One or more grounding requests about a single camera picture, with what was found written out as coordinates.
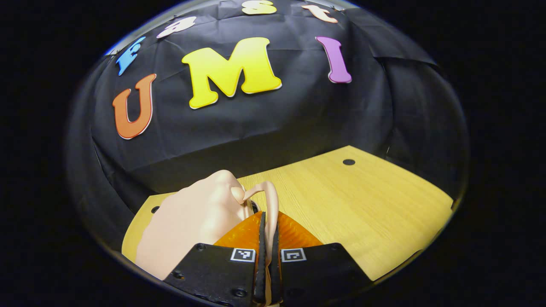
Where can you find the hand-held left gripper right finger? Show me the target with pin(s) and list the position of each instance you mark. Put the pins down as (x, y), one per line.
(275, 273)

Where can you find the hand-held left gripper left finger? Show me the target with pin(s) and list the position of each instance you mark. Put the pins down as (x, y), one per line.
(260, 273)

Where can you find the pink suitcase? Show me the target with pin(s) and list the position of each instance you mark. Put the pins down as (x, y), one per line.
(192, 221)

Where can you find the black backdrop cloth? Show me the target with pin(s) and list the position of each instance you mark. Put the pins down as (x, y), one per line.
(298, 119)

